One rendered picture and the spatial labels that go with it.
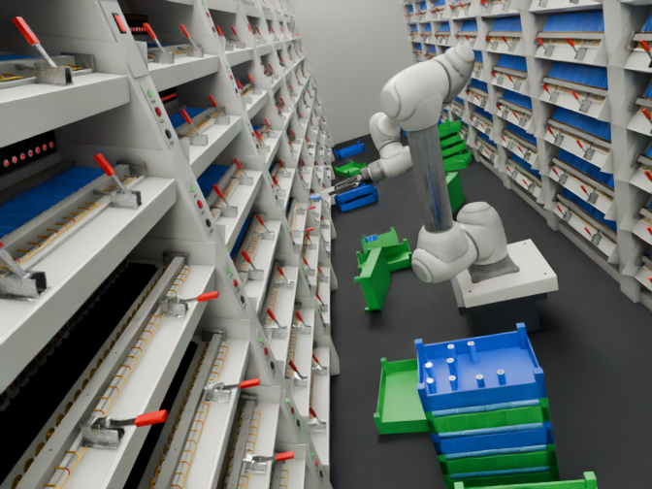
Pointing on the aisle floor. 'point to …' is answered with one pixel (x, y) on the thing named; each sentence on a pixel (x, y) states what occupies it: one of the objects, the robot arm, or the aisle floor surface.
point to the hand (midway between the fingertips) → (328, 193)
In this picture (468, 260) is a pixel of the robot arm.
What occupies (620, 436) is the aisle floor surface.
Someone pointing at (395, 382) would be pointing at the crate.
